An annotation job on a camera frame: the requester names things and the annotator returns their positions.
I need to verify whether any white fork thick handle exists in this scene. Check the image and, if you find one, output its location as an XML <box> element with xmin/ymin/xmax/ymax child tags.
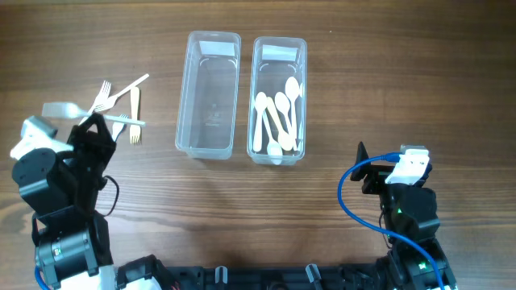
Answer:
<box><xmin>111</xmin><ymin>122</ymin><xmax>126</xmax><ymax>142</ymax></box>

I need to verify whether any yellow plastic fork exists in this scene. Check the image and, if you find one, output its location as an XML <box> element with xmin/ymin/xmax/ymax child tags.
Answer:
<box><xmin>129</xmin><ymin>87</ymin><xmax>141</xmax><ymax>145</ymax></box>

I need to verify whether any yellow plastic spoon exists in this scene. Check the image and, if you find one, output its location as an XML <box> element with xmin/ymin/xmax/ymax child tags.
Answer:
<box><xmin>267</xmin><ymin>97</ymin><xmax>293</xmax><ymax>151</ymax></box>

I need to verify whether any white spoon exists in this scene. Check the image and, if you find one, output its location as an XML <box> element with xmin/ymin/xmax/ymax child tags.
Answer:
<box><xmin>263</xmin><ymin>112</ymin><xmax>283</xmax><ymax>165</ymax></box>
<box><xmin>275</xmin><ymin>92</ymin><xmax>298</xmax><ymax>151</ymax></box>
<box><xmin>285</xmin><ymin>77</ymin><xmax>300</xmax><ymax>139</ymax></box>

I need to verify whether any white spoon horizontal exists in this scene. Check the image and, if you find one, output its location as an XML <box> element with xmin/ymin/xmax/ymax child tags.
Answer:
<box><xmin>253</xmin><ymin>92</ymin><xmax>267</xmax><ymax>152</ymax></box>

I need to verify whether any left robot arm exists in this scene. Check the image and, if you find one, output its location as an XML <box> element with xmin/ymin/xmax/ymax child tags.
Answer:
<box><xmin>10</xmin><ymin>114</ymin><xmax>174</xmax><ymax>289</ymax></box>

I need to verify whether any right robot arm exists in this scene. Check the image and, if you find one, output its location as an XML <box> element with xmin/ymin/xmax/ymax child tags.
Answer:
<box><xmin>349</xmin><ymin>143</ymin><xmax>458</xmax><ymax>289</ymax></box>

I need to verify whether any right clear plastic container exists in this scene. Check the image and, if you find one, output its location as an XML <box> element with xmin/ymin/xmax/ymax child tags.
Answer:
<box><xmin>248</xmin><ymin>36</ymin><xmax>308</xmax><ymax>165</ymax></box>

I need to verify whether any clear plastic container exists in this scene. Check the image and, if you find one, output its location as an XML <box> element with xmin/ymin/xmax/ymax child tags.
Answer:
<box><xmin>248</xmin><ymin>36</ymin><xmax>308</xmax><ymax>165</ymax></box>
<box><xmin>175</xmin><ymin>31</ymin><xmax>241</xmax><ymax>160</ymax></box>

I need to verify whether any left clear plastic container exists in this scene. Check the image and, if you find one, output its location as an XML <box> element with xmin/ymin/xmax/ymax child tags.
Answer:
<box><xmin>175</xmin><ymin>31</ymin><xmax>241</xmax><ymax>160</ymax></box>

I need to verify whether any right blue cable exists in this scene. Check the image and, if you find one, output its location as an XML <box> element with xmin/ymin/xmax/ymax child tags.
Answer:
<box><xmin>337</xmin><ymin>151</ymin><xmax>447</xmax><ymax>290</ymax></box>

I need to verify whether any blue cable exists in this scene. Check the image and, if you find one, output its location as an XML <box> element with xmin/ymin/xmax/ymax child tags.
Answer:
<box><xmin>34</xmin><ymin>265</ymin><xmax>53</xmax><ymax>290</ymax></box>
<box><xmin>337</xmin><ymin>151</ymin><xmax>447</xmax><ymax>290</ymax></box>

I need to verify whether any white fork long handle top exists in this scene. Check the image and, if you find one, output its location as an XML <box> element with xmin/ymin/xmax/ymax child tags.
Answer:
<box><xmin>94</xmin><ymin>73</ymin><xmax>149</xmax><ymax>112</ymax></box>

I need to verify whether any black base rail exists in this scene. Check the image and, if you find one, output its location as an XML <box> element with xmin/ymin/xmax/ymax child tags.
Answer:
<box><xmin>160</xmin><ymin>263</ymin><xmax>448</xmax><ymax>290</ymax></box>

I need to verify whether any left blue cable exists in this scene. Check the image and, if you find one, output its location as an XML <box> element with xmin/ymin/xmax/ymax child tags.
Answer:
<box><xmin>34</xmin><ymin>265</ymin><xmax>53</xmax><ymax>290</ymax></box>

